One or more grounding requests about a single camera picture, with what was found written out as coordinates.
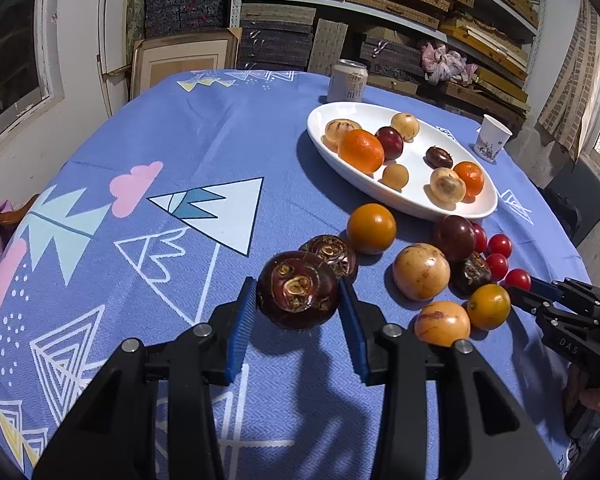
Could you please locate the tan round passion fruit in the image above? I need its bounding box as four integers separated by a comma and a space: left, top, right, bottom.
392, 243, 451, 301

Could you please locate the orange tangerine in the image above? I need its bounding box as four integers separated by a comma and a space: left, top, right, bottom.
453, 162, 484, 202

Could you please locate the tan speckled round fruit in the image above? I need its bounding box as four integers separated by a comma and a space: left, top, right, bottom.
429, 167, 466, 204

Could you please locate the yellow orange round fruit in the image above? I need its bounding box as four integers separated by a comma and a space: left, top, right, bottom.
346, 203, 396, 255

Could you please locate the dark red plum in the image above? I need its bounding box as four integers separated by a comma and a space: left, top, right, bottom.
375, 126, 404, 162

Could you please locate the pale yellow round fruit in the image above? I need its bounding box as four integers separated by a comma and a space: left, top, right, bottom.
390, 112, 420, 142

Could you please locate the small orange citrus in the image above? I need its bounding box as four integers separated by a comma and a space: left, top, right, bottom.
338, 129, 385, 174

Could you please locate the small yellow citrus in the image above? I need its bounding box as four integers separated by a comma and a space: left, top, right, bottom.
467, 284, 512, 332

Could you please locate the yellow blushed round fruit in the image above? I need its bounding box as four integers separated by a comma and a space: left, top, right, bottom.
414, 301, 471, 347

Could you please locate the dark purple plum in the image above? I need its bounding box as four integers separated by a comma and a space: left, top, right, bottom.
431, 214, 476, 263

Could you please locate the white oval plate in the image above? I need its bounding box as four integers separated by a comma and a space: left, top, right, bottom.
306, 102, 498, 220

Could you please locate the white floral paper cup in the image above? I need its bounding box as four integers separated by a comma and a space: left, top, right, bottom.
474, 114, 513, 162

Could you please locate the small tan round fruit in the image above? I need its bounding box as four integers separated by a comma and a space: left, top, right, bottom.
380, 162, 410, 192

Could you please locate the pink crumpled cloth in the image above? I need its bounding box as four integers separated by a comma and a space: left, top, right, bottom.
420, 42, 478, 87

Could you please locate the halved pale fruit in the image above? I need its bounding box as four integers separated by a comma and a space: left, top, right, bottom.
322, 118, 361, 152

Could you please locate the metal storage shelf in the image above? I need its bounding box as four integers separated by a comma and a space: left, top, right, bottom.
128, 0, 540, 129

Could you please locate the silver beverage can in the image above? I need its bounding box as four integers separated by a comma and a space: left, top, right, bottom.
327, 58, 368, 103

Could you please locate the framed picture cardboard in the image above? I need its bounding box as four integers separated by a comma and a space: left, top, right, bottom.
130, 27, 242, 100

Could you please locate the window frame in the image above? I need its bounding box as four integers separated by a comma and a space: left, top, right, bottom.
0, 0, 65, 135

